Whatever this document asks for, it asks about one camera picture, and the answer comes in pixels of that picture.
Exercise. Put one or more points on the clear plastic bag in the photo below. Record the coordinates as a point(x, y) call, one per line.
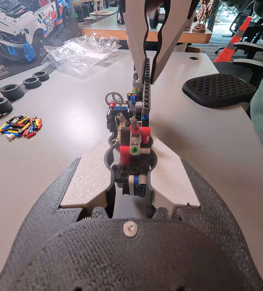
point(76, 52)

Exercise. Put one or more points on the pile of small lego pins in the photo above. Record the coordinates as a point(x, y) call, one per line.
point(20, 127)

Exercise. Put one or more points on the black honeycomb armrest pad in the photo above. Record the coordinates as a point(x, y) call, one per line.
point(217, 91)

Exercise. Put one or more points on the wooden desk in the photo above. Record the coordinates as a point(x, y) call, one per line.
point(113, 25)

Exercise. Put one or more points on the black device with green light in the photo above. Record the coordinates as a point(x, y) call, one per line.
point(81, 14)

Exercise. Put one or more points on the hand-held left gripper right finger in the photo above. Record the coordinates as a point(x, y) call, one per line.
point(174, 179)

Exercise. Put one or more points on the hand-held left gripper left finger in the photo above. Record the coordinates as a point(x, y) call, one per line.
point(86, 177)

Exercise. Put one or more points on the person's right forearm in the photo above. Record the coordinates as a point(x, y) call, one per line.
point(258, 6)

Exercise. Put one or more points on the lego set box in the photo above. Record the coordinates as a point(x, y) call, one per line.
point(13, 27)

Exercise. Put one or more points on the black office chair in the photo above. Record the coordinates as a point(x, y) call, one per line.
point(258, 34)
point(236, 22)

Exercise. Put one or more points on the orange traffic cone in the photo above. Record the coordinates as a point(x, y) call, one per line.
point(232, 43)

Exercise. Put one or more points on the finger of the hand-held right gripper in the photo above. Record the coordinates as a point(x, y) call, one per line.
point(174, 22)
point(134, 29)

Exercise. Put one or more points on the lego car chassis assembly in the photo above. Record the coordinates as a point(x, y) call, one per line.
point(133, 136)

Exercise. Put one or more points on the wooden gear model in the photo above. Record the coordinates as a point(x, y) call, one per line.
point(200, 13)

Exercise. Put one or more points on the wooden phone stand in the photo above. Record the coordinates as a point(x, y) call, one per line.
point(99, 9)

